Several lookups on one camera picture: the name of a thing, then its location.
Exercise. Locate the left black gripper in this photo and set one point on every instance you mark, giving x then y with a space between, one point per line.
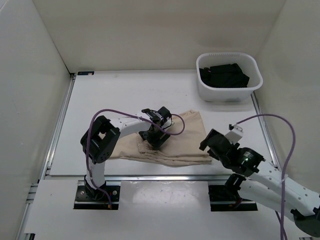
155 142

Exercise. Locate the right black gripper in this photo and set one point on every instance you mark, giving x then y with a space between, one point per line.
203 144

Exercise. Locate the beige trousers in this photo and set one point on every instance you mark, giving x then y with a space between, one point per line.
177 151

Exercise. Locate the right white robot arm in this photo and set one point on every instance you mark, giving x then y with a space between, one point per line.
256 179

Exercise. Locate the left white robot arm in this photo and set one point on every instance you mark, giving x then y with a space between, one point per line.
99 142

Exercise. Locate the black folded trousers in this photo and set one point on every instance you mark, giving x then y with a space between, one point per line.
224 76

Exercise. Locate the white plastic basket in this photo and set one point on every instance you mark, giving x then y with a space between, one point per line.
245 61

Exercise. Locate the dark corner label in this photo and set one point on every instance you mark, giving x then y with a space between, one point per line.
85 73

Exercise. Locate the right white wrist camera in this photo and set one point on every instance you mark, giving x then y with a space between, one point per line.
235 133

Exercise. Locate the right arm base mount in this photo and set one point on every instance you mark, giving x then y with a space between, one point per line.
225 197

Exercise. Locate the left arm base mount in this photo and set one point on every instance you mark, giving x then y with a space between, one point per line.
96 200

